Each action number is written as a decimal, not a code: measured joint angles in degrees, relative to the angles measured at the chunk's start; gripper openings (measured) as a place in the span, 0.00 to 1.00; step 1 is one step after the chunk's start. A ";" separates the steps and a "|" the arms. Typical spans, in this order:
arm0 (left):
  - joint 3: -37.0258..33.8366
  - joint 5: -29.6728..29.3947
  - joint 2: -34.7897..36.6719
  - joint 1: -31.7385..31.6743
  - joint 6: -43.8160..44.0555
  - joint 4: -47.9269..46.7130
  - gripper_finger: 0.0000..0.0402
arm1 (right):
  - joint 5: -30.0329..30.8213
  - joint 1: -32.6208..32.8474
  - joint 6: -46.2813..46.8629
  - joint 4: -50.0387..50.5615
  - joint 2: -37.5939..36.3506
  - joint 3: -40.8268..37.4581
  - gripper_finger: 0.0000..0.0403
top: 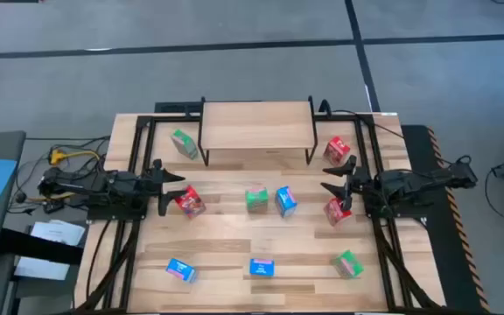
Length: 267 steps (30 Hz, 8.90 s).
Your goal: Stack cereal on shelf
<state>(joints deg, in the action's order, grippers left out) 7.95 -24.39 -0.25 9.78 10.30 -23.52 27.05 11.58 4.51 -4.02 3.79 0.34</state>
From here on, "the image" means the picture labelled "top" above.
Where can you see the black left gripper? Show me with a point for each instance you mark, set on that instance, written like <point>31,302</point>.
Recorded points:
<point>153,188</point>

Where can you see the round black plug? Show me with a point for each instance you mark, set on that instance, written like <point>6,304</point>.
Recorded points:
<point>20,197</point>

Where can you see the black metal table frame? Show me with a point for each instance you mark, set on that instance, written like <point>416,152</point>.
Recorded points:
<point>352,117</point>

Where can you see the green Apple Jacks cereal box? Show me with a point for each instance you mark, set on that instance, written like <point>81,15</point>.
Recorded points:
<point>347,263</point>
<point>256,199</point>
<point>185,143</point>

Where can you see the black flat plate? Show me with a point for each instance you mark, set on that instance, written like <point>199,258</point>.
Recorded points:
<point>175,107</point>

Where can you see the small black power adapter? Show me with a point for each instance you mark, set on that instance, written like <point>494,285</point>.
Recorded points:
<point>53,206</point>

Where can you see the wooden shelf with black legs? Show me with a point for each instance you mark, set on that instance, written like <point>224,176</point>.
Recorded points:
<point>256,124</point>

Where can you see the black hazard-striped floor mat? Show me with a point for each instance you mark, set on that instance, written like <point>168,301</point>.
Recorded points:
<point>453,262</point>

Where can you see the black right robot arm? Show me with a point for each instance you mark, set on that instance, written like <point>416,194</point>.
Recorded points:
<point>409,184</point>

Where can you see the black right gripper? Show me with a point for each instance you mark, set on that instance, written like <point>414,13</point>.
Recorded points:
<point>366,188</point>

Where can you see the black bar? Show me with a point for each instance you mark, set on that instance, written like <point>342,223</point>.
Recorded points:
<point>37,247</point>

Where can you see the white paper sheet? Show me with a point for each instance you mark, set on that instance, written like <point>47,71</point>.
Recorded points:
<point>42,268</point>
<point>57,233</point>

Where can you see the red Froot Loops cereal box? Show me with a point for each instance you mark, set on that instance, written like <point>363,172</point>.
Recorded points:
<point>334,215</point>
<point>336,150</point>
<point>191,202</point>

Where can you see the blue Rice Krispies cereal box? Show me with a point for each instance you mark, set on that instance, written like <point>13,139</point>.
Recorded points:
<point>181,269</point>
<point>285,201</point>
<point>261,267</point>

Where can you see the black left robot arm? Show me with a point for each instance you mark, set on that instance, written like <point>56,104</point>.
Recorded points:
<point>103,186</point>

